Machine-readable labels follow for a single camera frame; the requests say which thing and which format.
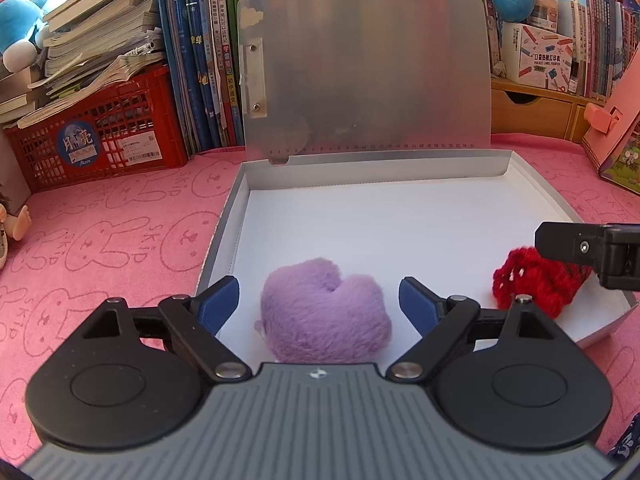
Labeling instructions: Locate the row of upright books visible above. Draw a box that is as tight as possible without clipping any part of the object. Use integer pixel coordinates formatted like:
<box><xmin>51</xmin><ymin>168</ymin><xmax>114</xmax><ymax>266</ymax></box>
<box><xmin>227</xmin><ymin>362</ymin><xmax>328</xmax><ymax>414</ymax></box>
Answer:
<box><xmin>157</xmin><ymin>0</ymin><xmax>640</xmax><ymax>158</ymax></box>

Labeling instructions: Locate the blue cat plush toy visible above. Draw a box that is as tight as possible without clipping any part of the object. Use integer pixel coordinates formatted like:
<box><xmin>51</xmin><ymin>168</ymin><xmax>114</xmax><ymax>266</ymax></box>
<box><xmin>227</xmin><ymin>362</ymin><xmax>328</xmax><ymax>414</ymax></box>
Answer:
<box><xmin>0</xmin><ymin>0</ymin><xmax>66</xmax><ymax>73</ymax></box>

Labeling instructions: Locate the pink house-shaped box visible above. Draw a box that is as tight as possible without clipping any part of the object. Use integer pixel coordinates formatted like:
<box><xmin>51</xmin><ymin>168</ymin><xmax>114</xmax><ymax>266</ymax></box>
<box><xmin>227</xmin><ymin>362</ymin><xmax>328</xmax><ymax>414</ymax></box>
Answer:
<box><xmin>582</xmin><ymin>67</ymin><xmax>640</xmax><ymax>193</ymax></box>

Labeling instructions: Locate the wooden drawer organizer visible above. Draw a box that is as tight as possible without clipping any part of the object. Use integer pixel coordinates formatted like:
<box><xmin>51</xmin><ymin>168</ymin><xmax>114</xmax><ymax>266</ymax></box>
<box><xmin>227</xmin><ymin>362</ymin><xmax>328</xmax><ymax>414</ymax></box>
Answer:
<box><xmin>491</xmin><ymin>77</ymin><xmax>591</xmax><ymax>143</ymax></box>

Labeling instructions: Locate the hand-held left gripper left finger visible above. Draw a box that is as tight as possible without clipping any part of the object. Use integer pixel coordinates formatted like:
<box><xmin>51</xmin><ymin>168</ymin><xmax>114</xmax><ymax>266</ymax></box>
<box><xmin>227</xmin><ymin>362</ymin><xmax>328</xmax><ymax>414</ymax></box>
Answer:
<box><xmin>80</xmin><ymin>275</ymin><xmax>253</xmax><ymax>384</ymax></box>

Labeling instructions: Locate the grey box with hinged lid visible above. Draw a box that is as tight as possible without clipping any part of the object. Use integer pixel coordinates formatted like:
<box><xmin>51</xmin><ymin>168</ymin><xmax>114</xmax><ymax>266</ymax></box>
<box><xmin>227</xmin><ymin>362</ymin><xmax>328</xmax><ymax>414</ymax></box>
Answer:
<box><xmin>195</xmin><ymin>0</ymin><xmax>639</xmax><ymax>361</ymax></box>

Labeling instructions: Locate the red plastic crate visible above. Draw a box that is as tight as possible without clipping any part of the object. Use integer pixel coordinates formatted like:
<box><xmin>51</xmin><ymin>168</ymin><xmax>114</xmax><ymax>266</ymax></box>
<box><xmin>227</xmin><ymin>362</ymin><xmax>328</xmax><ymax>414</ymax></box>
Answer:
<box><xmin>4</xmin><ymin>62</ymin><xmax>190</xmax><ymax>193</ymax></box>

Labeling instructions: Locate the stack of lying books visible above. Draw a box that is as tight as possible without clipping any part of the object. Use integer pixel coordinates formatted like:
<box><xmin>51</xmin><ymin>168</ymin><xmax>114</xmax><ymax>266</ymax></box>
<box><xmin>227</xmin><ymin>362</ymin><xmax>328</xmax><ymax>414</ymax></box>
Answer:
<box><xmin>0</xmin><ymin>0</ymin><xmax>171</xmax><ymax>131</ymax></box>

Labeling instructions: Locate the doll with brown hair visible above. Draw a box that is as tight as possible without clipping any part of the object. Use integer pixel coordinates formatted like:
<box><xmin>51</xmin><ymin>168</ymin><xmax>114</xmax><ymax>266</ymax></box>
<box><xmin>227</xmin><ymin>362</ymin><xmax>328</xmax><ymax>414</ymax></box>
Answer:
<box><xmin>0</xmin><ymin>180</ymin><xmax>32</xmax><ymax>271</ymax></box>

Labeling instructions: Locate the red knitted scrunchie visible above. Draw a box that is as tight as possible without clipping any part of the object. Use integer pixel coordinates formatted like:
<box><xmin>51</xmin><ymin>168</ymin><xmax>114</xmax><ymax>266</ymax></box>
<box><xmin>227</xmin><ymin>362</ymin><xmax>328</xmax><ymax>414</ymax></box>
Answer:
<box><xmin>492</xmin><ymin>247</ymin><xmax>593</xmax><ymax>318</ymax></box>

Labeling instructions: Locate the pink bunny print mat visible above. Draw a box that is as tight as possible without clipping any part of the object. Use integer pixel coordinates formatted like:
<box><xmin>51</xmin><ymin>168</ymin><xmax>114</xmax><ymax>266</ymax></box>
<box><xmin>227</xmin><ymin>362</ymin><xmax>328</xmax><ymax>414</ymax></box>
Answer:
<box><xmin>0</xmin><ymin>132</ymin><xmax>640</xmax><ymax>466</ymax></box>

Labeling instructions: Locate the white label printer carton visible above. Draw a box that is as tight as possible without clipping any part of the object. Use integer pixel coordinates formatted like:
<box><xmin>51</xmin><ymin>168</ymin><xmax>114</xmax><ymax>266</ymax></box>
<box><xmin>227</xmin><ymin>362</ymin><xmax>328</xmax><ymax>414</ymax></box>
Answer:
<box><xmin>501</xmin><ymin>21</ymin><xmax>574</xmax><ymax>92</ymax></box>

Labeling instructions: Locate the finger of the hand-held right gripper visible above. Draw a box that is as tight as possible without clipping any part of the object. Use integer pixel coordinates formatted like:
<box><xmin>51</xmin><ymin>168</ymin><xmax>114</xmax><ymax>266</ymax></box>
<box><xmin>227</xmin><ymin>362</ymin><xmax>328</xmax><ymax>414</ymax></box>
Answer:
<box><xmin>534</xmin><ymin>221</ymin><xmax>606</xmax><ymax>267</ymax></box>

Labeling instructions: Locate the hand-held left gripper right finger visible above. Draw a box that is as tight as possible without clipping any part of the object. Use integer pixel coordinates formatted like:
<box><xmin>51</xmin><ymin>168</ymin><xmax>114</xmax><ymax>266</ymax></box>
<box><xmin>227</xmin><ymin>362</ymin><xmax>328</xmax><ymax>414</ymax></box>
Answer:
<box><xmin>385</xmin><ymin>276</ymin><xmax>558</xmax><ymax>384</ymax></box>

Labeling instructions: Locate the purple plush scrunchie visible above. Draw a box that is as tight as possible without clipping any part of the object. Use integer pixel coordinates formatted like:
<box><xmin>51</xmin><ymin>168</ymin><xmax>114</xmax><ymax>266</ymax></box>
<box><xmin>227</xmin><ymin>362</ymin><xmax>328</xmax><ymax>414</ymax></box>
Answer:
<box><xmin>260</xmin><ymin>257</ymin><xmax>393</xmax><ymax>363</ymax></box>

